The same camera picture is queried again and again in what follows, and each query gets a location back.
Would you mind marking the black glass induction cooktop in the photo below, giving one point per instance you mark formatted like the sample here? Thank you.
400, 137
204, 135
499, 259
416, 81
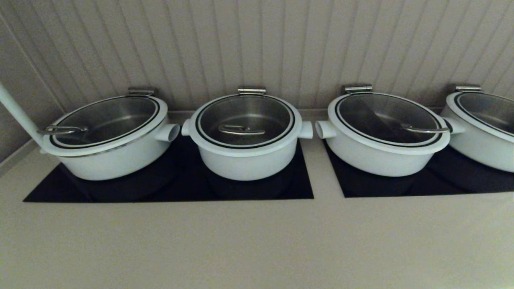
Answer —
180, 188
449, 180

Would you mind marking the white slanted pole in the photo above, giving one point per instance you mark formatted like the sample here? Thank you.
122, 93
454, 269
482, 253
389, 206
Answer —
18, 112

